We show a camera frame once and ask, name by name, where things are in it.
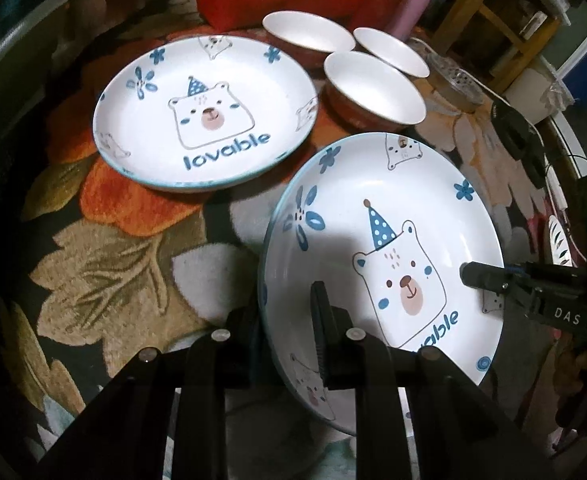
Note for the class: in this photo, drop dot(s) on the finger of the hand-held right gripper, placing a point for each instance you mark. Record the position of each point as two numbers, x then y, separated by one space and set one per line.
488 277

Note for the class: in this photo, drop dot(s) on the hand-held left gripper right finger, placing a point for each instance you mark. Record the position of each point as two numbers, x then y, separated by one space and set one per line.
319 332

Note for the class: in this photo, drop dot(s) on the floral tablecloth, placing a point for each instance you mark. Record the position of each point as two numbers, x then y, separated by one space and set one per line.
123 260

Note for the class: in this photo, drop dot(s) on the striped white object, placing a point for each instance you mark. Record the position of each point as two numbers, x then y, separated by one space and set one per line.
558 240

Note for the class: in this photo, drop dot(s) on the red bowl white inside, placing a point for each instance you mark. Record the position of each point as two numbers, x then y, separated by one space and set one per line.
373 87
391 50
307 30

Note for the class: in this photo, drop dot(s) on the wooden stool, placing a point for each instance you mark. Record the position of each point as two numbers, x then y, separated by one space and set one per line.
498 15

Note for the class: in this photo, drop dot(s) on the black device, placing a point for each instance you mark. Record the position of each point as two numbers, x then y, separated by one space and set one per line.
518 135

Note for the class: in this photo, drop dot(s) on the bear print plate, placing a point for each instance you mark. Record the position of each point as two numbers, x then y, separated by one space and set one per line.
413 220
203 115

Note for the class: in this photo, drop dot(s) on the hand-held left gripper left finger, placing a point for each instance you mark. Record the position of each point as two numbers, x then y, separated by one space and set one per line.
243 360

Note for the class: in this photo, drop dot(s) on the white plastic bag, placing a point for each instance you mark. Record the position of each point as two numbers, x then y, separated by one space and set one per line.
538 92

